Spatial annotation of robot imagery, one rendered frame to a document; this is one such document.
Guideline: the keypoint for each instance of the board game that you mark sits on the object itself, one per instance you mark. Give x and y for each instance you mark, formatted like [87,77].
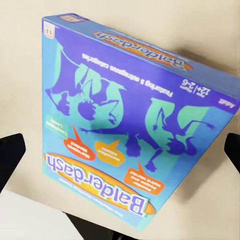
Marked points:
[124,121]

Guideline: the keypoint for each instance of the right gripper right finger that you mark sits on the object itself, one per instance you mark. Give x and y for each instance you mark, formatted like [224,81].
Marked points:
[232,149]

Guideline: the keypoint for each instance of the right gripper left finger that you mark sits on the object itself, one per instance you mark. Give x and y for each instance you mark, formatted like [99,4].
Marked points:
[12,149]

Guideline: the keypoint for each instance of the bed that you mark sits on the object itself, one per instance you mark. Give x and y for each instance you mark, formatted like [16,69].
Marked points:
[206,205]

